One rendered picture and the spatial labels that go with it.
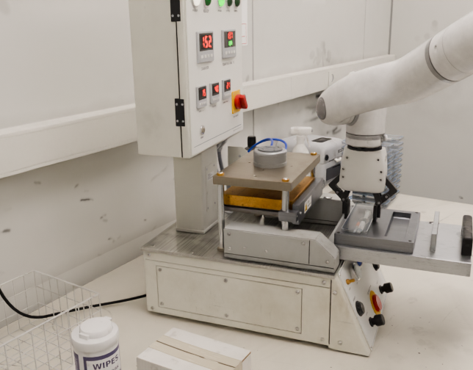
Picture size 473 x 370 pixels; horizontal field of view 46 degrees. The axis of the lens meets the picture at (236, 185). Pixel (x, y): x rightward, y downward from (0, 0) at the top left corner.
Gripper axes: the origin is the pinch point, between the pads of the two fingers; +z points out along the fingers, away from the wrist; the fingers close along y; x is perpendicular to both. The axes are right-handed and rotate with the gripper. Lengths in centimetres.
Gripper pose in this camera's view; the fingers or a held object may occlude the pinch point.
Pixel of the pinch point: (360, 211)
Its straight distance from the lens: 131.0
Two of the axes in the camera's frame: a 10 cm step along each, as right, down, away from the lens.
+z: 0.2, 9.6, 2.9
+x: -3.7, 2.7, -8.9
